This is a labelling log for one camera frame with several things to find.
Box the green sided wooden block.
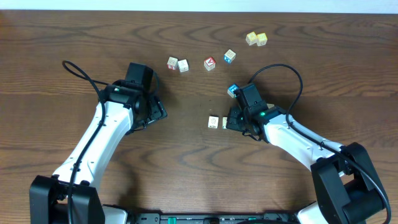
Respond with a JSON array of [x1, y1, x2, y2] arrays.
[[222, 116, 228, 129]]

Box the cream wooden number block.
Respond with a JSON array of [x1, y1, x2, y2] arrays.
[[208, 116, 219, 129]]

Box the blue faced wooden block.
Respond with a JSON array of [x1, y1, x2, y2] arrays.
[[227, 83, 239, 98]]

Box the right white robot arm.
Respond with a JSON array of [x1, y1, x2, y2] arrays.
[[226, 105, 392, 223]]

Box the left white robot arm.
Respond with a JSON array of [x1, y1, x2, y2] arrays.
[[29, 80, 167, 223]]

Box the plain wooden letter block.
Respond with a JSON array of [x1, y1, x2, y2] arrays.
[[177, 59, 189, 73]]

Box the red letter A block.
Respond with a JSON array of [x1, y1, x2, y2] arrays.
[[204, 57, 216, 71]]

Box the blue sided wooden block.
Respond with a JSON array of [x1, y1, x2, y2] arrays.
[[224, 49, 236, 63]]

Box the left yellow wooden block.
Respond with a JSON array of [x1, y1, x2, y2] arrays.
[[246, 32, 258, 45]]

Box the yellow wooden block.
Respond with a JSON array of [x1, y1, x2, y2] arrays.
[[246, 32, 258, 45], [256, 33, 268, 47]]

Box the right yellow wooden block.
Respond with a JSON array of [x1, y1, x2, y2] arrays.
[[256, 33, 268, 47]]

